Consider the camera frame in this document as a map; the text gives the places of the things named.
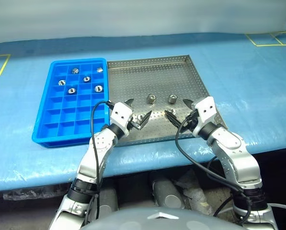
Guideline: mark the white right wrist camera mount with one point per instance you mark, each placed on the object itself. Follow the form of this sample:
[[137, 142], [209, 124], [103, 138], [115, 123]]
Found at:
[[205, 109]]

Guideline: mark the crumpled white plastic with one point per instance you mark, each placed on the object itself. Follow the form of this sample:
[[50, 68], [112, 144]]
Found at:
[[195, 191]]

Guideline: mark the grey robot torso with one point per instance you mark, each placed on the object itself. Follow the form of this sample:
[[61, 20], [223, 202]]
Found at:
[[133, 220]]

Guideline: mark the blue plastic table cover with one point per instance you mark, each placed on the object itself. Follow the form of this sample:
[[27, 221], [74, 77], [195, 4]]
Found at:
[[25, 107]]

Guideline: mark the perforated metal tray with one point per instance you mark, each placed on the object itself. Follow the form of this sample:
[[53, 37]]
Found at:
[[145, 79]]

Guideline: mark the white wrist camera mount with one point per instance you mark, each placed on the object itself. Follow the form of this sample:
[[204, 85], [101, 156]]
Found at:
[[120, 113], [205, 109]]

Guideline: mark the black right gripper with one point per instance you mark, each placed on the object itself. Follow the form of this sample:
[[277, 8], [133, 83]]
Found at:
[[190, 121]]

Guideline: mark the grey rounded cylinder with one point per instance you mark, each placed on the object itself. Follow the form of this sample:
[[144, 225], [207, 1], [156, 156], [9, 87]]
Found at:
[[168, 194], [108, 203]]

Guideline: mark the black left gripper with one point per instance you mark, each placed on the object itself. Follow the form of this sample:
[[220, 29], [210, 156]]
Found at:
[[134, 125]]

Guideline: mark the blue compartment tray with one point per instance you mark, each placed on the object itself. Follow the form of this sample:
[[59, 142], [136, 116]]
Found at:
[[45, 134]]

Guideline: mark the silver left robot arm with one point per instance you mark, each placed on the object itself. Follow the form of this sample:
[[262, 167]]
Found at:
[[102, 143]]

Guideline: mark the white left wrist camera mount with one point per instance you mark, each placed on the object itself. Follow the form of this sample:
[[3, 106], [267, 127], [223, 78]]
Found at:
[[120, 113]]

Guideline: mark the yellow tape marking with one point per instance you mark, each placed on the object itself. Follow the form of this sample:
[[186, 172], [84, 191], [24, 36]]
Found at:
[[3, 65], [277, 38]]

